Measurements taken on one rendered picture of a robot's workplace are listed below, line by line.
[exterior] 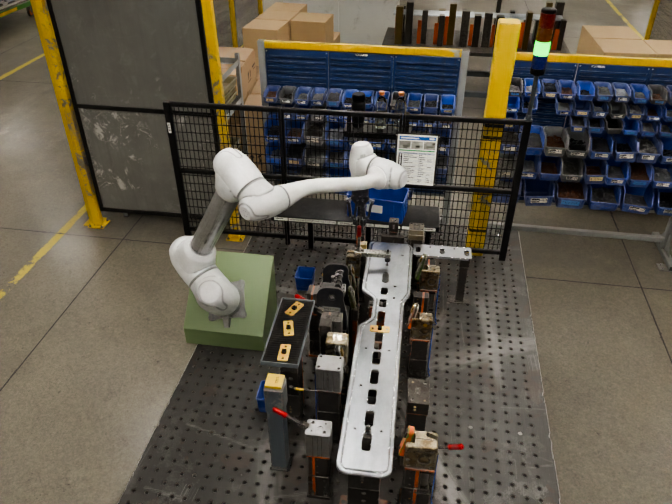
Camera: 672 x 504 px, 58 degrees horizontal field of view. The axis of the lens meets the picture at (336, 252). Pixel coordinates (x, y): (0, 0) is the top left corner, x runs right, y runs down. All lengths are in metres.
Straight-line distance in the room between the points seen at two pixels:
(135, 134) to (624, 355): 3.74
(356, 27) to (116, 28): 5.05
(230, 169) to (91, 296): 2.54
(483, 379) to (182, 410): 1.33
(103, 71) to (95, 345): 1.93
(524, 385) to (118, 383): 2.35
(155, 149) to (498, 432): 3.30
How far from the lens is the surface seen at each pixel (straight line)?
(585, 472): 3.59
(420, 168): 3.29
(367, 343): 2.53
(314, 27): 6.96
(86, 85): 4.92
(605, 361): 4.22
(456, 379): 2.85
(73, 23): 4.79
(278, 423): 2.29
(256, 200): 2.27
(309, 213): 3.29
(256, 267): 2.92
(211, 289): 2.67
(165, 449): 2.65
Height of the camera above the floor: 2.73
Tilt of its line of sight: 35 degrees down
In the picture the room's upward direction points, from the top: straight up
